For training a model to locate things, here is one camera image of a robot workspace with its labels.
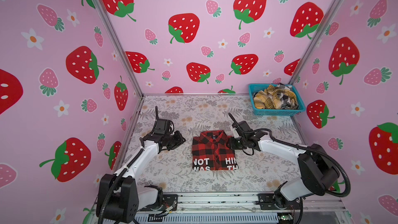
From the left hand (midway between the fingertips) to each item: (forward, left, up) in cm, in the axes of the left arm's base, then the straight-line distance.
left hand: (185, 139), depth 85 cm
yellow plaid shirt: (+33, -56, 0) cm, 65 cm away
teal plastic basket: (+45, -48, -2) cm, 65 cm away
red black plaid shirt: (-4, -14, -7) cm, 16 cm away
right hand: (0, -24, -5) cm, 24 cm away
